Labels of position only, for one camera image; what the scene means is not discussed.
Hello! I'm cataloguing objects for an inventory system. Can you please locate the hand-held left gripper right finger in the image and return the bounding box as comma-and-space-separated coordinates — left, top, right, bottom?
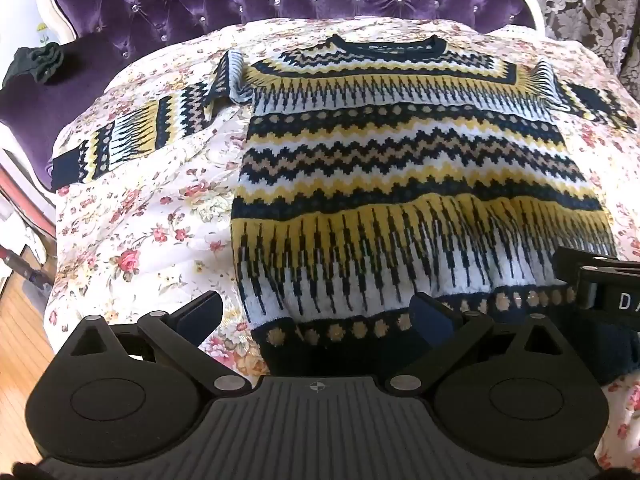
384, 293, 559, 394

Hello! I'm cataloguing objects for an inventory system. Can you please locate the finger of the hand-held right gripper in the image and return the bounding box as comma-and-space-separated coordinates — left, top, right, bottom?
552, 245, 640, 281

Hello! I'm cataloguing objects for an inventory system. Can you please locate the floral satin bedspread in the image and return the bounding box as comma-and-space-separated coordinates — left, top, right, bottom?
42, 16, 640, 472

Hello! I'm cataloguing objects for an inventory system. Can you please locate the navy yellow white patterned sweater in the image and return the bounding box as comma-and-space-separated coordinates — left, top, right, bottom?
50, 34, 640, 387

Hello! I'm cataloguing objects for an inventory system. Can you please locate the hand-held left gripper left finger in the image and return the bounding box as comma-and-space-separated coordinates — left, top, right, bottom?
74, 290, 254, 397

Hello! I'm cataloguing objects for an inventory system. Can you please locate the dark green cloth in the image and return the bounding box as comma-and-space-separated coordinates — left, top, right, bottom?
4, 41, 65, 84

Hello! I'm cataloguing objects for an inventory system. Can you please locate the brown silver damask curtain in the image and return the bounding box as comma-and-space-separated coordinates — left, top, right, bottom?
510, 0, 640, 81

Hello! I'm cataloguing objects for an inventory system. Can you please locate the purple velvet cushion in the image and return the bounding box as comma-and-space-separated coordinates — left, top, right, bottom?
0, 34, 132, 192

